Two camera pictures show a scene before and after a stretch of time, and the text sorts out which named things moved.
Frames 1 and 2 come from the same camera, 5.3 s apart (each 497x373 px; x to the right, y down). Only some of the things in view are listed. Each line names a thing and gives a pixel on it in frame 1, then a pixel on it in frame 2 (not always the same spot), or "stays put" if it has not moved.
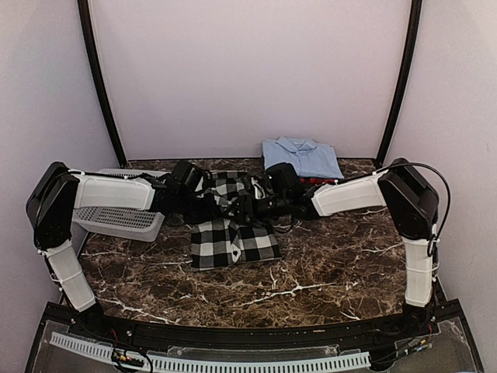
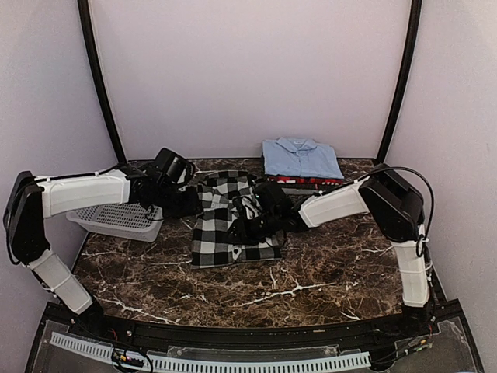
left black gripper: (210, 212) to (192, 206)
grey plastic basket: (133, 223) stays put
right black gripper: (249, 199) to (243, 235)
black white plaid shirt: (224, 242) stays put
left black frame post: (100, 80) stays put
